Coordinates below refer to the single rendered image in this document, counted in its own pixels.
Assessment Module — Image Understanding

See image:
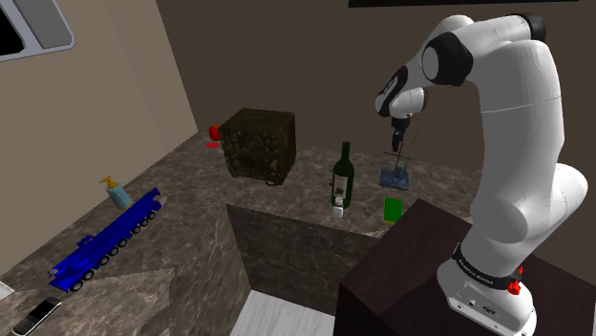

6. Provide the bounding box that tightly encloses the dark green wine bottle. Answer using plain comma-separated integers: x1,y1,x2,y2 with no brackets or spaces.
330,140,356,210

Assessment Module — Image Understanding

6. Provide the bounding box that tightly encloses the dark robot stand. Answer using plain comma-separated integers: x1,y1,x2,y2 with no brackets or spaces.
332,198,596,336

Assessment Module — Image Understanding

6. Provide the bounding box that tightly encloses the dark green radio box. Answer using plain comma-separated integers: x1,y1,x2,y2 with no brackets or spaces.
218,108,298,179

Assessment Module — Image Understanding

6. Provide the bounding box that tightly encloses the red round object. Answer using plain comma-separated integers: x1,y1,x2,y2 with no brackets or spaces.
204,124,223,150

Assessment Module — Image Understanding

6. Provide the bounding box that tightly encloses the light blue pump bottle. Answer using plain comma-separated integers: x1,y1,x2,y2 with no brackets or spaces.
99,175,135,212

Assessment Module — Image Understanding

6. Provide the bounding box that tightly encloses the blue toy crane truck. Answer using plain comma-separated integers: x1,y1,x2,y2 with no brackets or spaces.
48,187,168,294

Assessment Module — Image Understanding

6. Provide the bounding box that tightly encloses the grey framed window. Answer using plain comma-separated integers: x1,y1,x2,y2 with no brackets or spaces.
0,0,76,63

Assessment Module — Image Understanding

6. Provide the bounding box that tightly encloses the black and silver phone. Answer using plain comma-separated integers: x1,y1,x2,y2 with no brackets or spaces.
11,296,63,336

